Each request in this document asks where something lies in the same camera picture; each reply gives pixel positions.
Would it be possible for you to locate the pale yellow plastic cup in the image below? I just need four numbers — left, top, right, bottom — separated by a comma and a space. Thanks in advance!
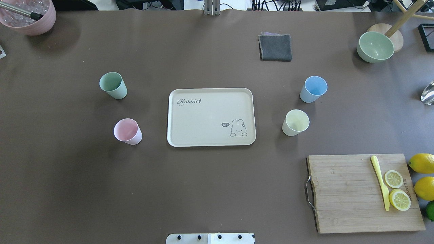
282, 109, 310, 136

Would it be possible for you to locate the pink plastic cup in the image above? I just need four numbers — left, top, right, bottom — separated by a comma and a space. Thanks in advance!
114, 118, 142, 145

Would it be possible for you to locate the blue plastic cup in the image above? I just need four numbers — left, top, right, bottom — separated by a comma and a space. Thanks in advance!
300, 76, 328, 103

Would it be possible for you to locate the green plastic cup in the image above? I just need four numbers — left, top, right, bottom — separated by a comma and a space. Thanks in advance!
99, 72, 127, 99

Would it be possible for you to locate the beige rabbit tray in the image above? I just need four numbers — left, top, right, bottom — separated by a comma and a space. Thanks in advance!
167, 88, 256, 147

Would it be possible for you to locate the grey folded cloth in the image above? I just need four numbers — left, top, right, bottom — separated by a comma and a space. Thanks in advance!
258, 32, 292, 62

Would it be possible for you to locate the wooden cutting board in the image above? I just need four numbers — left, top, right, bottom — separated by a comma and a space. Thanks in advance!
307, 154, 425, 234

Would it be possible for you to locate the green bowl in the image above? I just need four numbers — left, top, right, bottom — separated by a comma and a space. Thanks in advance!
357, 32, 395, 63

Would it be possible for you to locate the yellow plastic knife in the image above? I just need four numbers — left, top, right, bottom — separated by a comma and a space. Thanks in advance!
371, 155, 390, 211

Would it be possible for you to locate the lemon slice upper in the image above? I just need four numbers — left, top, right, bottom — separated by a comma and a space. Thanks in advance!
384, 170, 403, 189

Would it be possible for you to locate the lemon slice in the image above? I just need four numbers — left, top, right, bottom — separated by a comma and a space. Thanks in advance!
384, 170, 403, 189
389, 189, 411, 211

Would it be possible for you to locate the wooden cup stand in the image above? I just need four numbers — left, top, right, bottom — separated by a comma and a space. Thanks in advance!
367, 0, 433, 53

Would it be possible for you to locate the lemon slice lower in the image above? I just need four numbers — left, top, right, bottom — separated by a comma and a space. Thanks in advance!
389, 189, 411, 211

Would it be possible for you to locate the whole lemon upper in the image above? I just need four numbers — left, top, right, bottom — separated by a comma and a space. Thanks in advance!
408, 153, 434, 174

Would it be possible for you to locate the whole lemon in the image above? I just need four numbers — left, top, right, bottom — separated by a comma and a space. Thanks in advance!
408, 153, 434, 174
414, 176, 434, 201

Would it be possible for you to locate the metal muddler stick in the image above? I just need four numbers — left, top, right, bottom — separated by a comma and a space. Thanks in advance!
0, 1, 44, 21

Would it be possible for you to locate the metal ice scoop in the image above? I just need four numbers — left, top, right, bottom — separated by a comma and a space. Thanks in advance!
420, 80, 434, 105

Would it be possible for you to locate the pink bowl with ice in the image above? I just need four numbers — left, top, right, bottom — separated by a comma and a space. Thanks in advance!
0, 0, 56, 36

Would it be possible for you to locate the whole lemon lower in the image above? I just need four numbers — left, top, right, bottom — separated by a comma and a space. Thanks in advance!
414, 176, 434, 201

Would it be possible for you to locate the green lime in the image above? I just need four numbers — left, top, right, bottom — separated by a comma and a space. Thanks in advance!
425, 201, 434, 222

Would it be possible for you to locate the aluminium frame post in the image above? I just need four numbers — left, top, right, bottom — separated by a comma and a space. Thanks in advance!
203, 0, 220, 16

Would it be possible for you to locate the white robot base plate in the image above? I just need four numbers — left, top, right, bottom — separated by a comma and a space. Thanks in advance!
166, 233, 255, 244

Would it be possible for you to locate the black picture frame tray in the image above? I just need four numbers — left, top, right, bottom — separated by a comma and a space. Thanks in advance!
417, 24, 434, 52

